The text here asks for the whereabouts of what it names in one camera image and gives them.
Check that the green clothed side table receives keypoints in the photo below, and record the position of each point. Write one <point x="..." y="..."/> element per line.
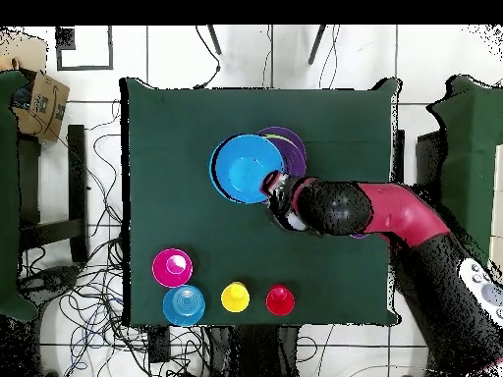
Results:
<point x="8" y="196"/>
<point x="467" y="137"/>

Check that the dark grey equipment base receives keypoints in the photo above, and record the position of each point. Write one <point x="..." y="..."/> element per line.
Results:
<point x="51" y="279"/>

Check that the black chair frame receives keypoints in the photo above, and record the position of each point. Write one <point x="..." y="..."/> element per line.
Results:
<point x="76" y="176"/>

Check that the large green bowl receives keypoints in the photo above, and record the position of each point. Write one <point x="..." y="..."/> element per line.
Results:
<point x="279" y="138"/>

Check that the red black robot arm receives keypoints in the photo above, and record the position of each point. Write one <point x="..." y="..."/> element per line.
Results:
<point x="401" y="212"/>

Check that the black square floor frame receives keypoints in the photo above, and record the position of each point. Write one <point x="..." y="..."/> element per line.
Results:
<point x="111" y="47"/>

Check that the yellow cup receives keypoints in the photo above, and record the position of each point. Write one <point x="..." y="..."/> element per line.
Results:
<point x="235" y="297"/>

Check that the small blue bowl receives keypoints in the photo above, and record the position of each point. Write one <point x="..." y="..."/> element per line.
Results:
<point x="183" y="305"/>

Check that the large blue bowl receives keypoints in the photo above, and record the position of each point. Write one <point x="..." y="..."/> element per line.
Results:
<point x="243" y="169"/>

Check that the black power box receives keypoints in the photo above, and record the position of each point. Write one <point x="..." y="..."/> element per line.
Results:
<point x="159" y="343"/>

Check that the small red bowl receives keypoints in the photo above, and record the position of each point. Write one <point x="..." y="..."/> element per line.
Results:
<point x="172" y="268"/>

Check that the brown cardboard box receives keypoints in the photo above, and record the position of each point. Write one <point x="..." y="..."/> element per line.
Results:
<point x="47" y="106"/>

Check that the black tripod leg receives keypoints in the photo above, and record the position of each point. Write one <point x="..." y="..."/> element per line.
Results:
<point x="316" y="45"/>
<point x="214" y="39"/>

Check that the dark green tablecloth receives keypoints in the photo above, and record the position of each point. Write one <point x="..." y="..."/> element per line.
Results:
<point x="177" y="118"/>

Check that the red cup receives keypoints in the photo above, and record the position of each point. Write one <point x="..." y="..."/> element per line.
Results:
<point x="279" y="300"/>

